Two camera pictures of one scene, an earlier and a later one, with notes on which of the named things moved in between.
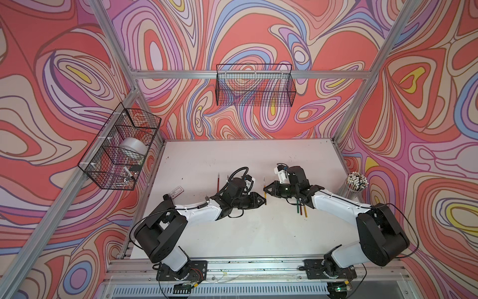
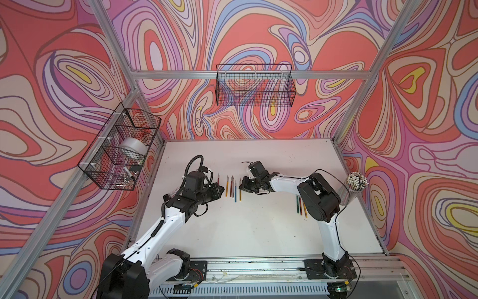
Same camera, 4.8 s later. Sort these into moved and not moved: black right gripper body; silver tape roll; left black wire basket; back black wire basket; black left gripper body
Moved: black right gripper body; black left gripper body
Not moved: left black wire basket; silver tape roll; back black wire basket
